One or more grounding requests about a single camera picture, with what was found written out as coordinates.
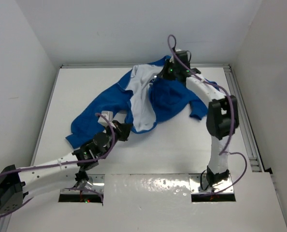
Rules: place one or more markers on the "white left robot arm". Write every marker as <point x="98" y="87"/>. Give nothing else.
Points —
<point x="20" y="185"/>

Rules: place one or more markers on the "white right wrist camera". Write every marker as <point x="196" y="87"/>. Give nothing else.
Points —
<point x="181" y="54"/>

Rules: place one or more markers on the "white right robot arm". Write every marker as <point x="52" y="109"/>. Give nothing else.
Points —
<point x="222" y="116"/>

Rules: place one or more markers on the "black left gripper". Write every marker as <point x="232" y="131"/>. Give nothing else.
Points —
<point x="122" y="129"/>

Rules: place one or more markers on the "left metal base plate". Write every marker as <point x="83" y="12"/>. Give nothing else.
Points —
<point x="94" y="185"/>

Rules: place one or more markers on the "blue fleece zip jacket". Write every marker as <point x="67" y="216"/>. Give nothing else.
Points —
<point x="146" y="99"/>

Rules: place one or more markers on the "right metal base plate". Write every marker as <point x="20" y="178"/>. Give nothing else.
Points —
<point x="199" y="185"/>

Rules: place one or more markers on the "metal base plate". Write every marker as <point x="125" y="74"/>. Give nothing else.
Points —
<point x="199" y="185"/>
<point x="94" y="185"/>

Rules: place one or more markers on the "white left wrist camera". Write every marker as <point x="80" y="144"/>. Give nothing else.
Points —
<point x="105" y="118"/>

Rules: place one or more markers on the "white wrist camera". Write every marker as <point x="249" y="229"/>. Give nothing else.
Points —
<point x="181" y="54"/>
<point x="105" y="118"/>

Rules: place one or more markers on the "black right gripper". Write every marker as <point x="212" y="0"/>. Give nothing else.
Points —
<point x="163" y="74"/>

